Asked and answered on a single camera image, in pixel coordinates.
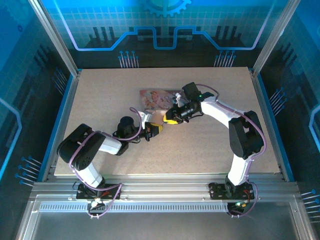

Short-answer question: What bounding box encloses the pink illustrated keepsake box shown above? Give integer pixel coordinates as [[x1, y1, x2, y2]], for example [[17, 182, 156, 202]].
[[138, 88, 187, 119]]

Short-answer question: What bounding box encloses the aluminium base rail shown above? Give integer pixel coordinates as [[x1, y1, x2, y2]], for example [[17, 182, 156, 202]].
[[29, 173, 302, 202]]

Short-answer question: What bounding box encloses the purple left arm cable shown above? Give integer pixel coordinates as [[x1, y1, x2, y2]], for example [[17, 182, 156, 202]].
[[69, 107, 143, 219]]

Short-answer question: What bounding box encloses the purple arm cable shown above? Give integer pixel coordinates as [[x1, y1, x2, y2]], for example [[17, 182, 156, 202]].
[[69, 107, 143, 219], [194, 83, 266, 218]]

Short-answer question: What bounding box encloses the aluminium side rail blue edge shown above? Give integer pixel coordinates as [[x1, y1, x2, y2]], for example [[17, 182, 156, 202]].
[[37, 69, 83, 183], [249, 67, 296, 183]]

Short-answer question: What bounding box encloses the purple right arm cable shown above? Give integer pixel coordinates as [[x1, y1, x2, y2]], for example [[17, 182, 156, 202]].
[[194, 83, 266, 218]]

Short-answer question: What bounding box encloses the grey slotted cable duct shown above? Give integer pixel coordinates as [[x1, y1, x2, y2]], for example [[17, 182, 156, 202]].
[[38, 202, 232, 214]]

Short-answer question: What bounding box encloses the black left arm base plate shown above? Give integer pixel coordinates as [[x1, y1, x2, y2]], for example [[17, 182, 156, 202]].
[[76, 183, 123, 201]]

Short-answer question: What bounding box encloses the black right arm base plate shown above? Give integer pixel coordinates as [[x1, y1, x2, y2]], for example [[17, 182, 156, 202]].
[[208, 181, 258, 201]]

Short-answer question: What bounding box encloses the white cable connector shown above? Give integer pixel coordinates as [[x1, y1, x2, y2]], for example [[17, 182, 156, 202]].
[[89, 198, 105, 210]]

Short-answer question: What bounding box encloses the lit cable connector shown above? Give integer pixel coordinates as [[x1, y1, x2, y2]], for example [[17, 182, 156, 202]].
[[233, 200, 249, 210]]

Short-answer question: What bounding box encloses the aluminium corner post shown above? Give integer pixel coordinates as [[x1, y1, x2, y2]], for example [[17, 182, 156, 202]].
[[251, 0, 303, 77], [27, 0, 81, 77]]

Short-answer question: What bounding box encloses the aluminium lower frame bar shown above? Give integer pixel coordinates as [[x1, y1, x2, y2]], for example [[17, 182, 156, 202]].
[[289, 199, 316, 240], [15, 199, 42, 240]]

